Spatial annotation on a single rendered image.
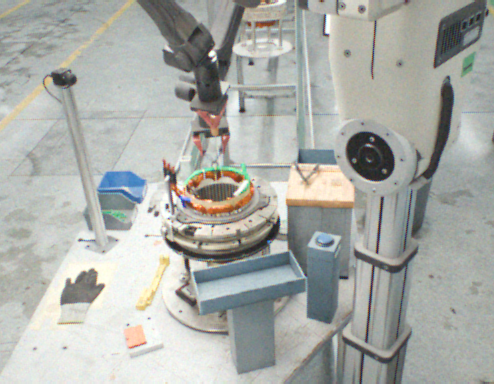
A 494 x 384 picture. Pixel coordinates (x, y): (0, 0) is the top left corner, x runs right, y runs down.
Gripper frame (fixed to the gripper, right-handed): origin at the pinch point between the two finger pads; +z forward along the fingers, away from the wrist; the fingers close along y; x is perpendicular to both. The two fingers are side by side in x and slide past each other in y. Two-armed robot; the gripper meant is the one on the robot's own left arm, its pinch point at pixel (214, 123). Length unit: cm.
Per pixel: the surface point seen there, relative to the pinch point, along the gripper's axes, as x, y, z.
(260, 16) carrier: -56, -188, 98
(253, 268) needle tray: 16.6, 23.8, 22.4
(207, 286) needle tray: 7.9, 32.1, 21.6
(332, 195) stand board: 28.6, -8.6, 28.8
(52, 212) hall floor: -160, -65, 177
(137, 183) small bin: -53, -27, 70
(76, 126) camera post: -48, -4, 17
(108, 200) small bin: -55, -11, 62
